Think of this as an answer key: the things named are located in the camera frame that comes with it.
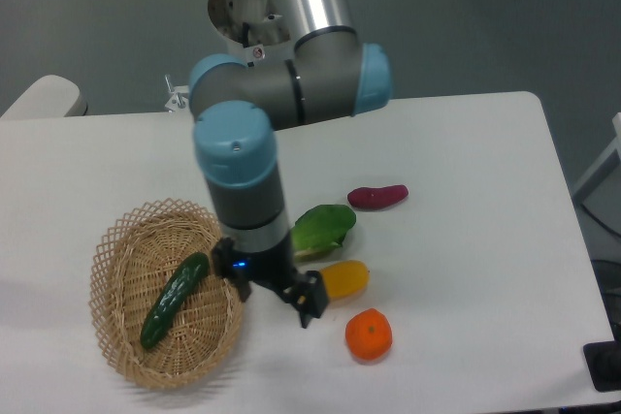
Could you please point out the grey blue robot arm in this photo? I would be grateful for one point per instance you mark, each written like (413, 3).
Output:
(238, 107)

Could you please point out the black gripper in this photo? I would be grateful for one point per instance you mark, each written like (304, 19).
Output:
(272, 269)

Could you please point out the white chair armrest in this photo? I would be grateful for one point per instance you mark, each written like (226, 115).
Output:
(50, 96)

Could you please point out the green bok choy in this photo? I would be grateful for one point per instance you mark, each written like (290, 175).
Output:
(321, 230)

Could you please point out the oval wicker basket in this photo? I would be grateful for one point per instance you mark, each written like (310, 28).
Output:
(135, 259)

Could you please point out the white furniture frame right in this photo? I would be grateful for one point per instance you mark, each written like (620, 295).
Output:
(603, 166)

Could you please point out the yellow mango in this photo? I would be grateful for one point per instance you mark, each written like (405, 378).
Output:
(345, 279)

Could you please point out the green cucumber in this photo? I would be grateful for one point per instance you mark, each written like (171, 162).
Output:
(182, 283)

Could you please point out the orange tangerine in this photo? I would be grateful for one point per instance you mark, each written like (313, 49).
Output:
(368, 335)

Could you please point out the black device at table edge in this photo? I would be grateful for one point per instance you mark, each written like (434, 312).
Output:
(603, 361)

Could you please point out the purple sweet potato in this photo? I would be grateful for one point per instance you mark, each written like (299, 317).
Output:
(377, 198)

